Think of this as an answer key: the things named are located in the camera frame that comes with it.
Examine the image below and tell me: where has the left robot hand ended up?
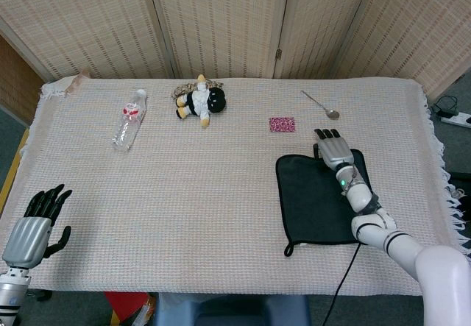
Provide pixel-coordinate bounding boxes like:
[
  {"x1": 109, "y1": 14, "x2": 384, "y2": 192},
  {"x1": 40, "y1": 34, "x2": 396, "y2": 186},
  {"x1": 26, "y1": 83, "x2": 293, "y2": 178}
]
[{"x1": 1, "y1": 183, "x2": 73, "y2": 270}]

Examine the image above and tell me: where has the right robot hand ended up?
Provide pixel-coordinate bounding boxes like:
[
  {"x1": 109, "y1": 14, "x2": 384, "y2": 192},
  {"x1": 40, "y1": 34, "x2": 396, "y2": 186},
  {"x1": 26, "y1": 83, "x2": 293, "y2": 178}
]
[{"x1": 313, "y1": 128, "x2": 357, "y2": 171}]

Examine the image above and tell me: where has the metal spoon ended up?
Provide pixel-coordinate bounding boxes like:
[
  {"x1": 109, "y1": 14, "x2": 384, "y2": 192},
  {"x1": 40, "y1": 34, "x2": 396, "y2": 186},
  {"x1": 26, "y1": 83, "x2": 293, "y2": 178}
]
[{"x1": 300, "y1": 90, "x2": 341, "y2": 121}]

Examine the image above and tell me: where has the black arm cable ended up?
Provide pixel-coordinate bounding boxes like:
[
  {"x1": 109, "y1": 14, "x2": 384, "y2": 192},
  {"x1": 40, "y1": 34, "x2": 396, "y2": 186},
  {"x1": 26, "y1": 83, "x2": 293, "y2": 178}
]
[{"x1": 322, "y1": 243, "x2": 364, "y2": 326}]

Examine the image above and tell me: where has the blue chair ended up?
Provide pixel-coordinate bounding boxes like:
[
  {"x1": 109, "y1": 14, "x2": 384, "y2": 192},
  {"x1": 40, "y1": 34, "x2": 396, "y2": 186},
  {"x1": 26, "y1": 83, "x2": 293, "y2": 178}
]
[{"x1": 154, "y1": 292, "x2": 312, "y2": 326}]

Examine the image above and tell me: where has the black and yellow cloth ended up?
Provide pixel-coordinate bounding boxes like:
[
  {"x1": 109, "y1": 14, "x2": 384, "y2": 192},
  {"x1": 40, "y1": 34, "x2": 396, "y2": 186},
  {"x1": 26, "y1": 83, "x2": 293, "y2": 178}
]
[{"x1": 275, "y1": 148, "x2": 372, "y2": 258}]

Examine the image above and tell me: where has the clear plastic water bottle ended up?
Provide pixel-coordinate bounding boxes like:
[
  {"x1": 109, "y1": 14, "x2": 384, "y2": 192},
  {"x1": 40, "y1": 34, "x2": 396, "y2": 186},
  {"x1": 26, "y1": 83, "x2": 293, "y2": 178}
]
[{"x1": 111, "y1": 88, "x2": 149, "y2": 153}]

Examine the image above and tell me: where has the woven folding screen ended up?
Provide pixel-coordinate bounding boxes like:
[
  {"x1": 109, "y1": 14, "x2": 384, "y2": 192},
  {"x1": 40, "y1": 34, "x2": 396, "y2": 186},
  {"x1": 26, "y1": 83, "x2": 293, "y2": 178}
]
[{"x1": 0, "y1": 0, "x2": 471, "y2": 101}]

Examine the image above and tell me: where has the brown wooden cabinet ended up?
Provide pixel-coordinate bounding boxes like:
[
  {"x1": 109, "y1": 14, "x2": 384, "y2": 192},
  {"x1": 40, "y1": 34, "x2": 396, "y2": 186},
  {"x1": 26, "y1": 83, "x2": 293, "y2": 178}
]
[{"x1": 0, "y1": 35, "x2": 45, "y2": 124}]

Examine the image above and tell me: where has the black and white plush doll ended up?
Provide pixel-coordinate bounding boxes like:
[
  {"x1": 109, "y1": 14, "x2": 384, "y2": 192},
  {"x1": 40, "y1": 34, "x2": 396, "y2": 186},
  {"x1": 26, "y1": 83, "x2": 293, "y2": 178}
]
[{"x1": 174, "y1": 74, "x2": 227, "y2": 128}]

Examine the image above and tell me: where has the beige waffle tablecloth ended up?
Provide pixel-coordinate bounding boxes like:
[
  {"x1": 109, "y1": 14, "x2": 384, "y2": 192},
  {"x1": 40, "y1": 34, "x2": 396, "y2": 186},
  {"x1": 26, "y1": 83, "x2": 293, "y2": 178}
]
[{"x1": 0, "y1": 77, "x2": 471, "y2": 297}]

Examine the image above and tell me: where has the red bag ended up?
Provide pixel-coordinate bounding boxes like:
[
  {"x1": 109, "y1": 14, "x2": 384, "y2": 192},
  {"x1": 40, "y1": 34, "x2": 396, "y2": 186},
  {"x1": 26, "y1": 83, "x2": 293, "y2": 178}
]
[{"x1": 104, "y1": 291, "x2": 150, "y2": 326}]

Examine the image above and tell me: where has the white power strip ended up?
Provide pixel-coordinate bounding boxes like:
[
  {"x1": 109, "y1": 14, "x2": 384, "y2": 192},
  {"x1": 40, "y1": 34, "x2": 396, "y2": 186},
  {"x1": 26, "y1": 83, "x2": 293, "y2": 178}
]
[{"x1": 439, "y1": 111, "x2": 471, "y2": 127}]

